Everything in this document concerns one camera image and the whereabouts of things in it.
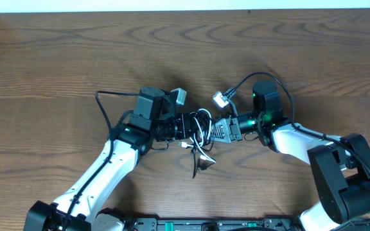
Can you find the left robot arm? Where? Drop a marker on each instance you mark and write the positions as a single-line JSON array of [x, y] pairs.
[[154, 118]]

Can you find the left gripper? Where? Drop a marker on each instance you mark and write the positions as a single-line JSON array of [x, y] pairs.
[[188, 129]]

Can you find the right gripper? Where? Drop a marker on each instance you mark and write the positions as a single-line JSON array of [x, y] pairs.
[[234, 129]]

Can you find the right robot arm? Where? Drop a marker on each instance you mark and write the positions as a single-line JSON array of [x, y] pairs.
[[340, 165]]

